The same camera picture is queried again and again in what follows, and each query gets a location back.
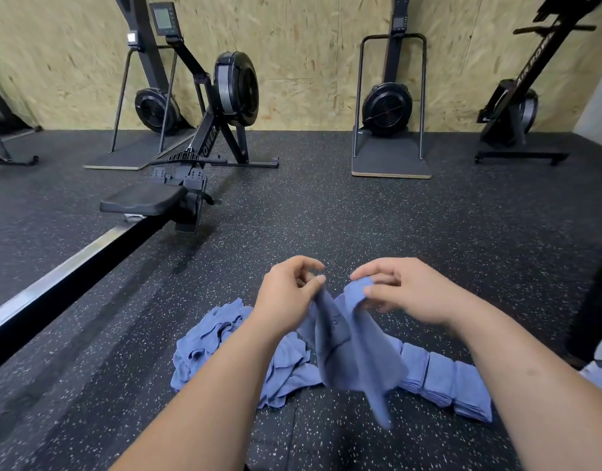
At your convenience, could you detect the person's left forearm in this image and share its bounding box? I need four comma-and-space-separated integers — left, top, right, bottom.
109, 319, 297, 471

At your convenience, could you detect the black ski trainer grey platform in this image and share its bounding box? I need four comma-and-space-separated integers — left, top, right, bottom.
83, 0, 199, 173

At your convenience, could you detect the black ski trainer wooden-edged platform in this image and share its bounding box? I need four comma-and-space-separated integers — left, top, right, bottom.
351, 0, 433, 181

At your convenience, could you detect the black printed punching bag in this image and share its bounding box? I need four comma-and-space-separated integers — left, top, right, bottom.
566, 245, 602, 364

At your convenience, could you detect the person's left hand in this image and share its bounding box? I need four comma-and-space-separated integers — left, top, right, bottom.
250, 254, 328, 340

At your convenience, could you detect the black upright exercise machine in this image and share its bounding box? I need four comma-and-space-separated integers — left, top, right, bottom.
474, 0, 602, 167

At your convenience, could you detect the black rowing machine with rail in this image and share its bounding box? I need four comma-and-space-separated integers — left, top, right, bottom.
0, 3, 281, 377

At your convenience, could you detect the blue towel pile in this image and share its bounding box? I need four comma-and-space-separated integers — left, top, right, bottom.
170, 297, 324, 410

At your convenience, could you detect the plain blue towel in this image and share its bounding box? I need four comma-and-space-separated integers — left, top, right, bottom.
421, 351, 459, 408
399, 341, 432, 394

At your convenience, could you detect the person's right hand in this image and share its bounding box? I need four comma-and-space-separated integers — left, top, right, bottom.
349, 256, 474, 330

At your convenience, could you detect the person's right forearm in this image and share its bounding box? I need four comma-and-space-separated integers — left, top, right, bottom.
453, 299, 602, 471

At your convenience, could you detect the blue towel with wave print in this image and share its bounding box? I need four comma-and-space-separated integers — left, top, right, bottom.
451, 360, 493, 424

